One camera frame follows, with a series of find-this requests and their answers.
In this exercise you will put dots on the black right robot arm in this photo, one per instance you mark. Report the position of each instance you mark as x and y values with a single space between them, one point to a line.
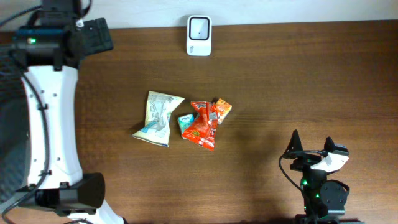
323 199

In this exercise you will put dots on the white barcode scanner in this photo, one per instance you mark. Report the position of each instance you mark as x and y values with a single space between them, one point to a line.
199 35

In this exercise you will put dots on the red snack bag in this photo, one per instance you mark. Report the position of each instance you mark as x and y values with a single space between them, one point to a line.
203 129

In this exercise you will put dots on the green Kleenex tissue pack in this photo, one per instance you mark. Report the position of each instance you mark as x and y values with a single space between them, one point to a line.
185 121

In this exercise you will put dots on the orange small carton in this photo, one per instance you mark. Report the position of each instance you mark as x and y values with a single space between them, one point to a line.
223 109

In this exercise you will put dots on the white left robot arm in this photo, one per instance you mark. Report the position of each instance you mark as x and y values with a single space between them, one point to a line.
48 58

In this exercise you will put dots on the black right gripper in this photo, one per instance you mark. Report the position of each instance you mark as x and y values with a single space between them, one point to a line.
305 160

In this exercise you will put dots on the cream white snack bag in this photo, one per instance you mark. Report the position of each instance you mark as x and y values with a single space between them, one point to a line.
159 108

